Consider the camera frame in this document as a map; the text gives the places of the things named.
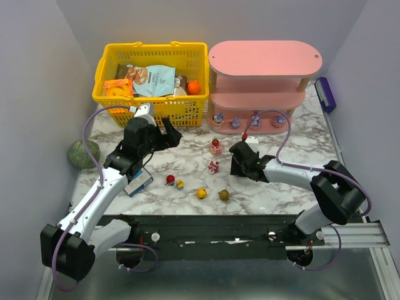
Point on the orange snack box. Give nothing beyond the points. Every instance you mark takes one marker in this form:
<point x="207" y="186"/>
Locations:
<point x="119" y="92"/>

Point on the pink bear figure toy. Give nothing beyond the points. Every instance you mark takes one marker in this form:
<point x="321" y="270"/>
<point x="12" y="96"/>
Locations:
<point x="213" y="167"/>

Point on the blue white box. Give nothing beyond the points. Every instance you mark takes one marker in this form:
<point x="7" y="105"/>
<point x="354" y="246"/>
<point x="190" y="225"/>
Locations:
<point x="142" y="179"/>

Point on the orange fruit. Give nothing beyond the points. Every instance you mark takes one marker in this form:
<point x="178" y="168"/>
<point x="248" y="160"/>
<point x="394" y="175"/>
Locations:
<point x="193" y="88"/>

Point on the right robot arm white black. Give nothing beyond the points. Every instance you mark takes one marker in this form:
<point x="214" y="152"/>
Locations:
<point x="338" y="194"/>

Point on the strawberry pink bear donut toy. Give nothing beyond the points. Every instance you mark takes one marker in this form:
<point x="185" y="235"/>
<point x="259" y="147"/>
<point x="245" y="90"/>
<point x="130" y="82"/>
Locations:
<point x="216" y="147"/>

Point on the small yellow blue toy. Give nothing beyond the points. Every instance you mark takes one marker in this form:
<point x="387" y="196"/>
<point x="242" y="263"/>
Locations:
<point x="179" y="184"/>

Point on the small purple bunny toy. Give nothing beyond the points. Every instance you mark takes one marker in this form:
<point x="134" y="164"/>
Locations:
<point x="235" y="123"/>

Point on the olive brown round toy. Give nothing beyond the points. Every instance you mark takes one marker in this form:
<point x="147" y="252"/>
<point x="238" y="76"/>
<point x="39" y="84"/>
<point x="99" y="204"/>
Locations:
<point x="224" y="195"/>

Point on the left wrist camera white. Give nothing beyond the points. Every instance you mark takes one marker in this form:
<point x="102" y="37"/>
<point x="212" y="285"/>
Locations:
<point x="145" y="111"/>

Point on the pink three-tier shelf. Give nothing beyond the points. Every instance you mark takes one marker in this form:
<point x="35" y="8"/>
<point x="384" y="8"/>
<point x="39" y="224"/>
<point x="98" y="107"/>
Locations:
<point x="269" y="76"/>

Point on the yellow plastic shopping basket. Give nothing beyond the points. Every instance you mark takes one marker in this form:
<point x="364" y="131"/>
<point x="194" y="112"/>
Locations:
<point x="190" y="59"/>

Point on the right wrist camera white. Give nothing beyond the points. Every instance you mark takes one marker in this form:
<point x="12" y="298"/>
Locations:
<point x="251" y="141"/>

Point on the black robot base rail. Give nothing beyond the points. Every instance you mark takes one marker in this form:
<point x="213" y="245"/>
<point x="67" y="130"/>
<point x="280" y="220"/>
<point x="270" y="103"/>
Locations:
<point x="213" y="237"/>

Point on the green textured melon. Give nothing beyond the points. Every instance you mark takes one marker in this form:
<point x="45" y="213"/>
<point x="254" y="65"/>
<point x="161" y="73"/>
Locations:
<point x="79" y="157"/>

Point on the beige round item in basket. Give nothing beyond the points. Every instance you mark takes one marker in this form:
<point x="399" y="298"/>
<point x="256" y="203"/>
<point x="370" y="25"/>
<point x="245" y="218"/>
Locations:
<point x="179" y="91"/>

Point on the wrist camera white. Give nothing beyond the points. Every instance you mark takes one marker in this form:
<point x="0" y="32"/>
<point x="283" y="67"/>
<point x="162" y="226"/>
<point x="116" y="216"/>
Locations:
<point x="251" y="141"/>
<point x="145" y="111"/>

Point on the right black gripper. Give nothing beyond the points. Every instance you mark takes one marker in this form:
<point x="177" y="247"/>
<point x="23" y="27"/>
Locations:
<point x="237" y="160"/>

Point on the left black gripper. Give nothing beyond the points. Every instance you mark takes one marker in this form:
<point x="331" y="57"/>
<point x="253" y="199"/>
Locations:
<point x="163" y="139"/>

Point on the brown snack packet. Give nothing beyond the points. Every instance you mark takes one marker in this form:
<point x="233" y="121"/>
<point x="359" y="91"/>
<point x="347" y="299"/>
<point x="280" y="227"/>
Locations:
<point x="121" y="71"/>

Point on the light blue chips bag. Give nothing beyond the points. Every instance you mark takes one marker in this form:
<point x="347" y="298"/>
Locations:
<point x="151" y="81"/>

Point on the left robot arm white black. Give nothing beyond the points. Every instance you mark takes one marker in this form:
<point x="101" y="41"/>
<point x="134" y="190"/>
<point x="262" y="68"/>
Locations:
<point x="72" y="246"/>

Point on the purple bunny toy on shelf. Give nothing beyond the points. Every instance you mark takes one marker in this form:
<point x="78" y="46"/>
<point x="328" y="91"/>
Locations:
<point x="279" y="121"/>

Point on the yellow duck toy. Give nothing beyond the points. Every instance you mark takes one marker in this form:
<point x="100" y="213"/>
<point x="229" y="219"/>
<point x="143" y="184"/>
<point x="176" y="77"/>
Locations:
<point x="201" y="193"/>

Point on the purple orange bunny toy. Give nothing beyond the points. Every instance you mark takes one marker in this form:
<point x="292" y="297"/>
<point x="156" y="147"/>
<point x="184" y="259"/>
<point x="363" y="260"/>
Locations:
<point x="218" y="120"/>

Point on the red cherry toy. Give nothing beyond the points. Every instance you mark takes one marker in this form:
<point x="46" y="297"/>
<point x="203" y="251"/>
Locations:
<point x="170" y="180"/>

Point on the purple box at wall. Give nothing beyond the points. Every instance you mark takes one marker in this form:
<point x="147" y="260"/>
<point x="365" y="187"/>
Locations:
<point x="325" y="95"/>

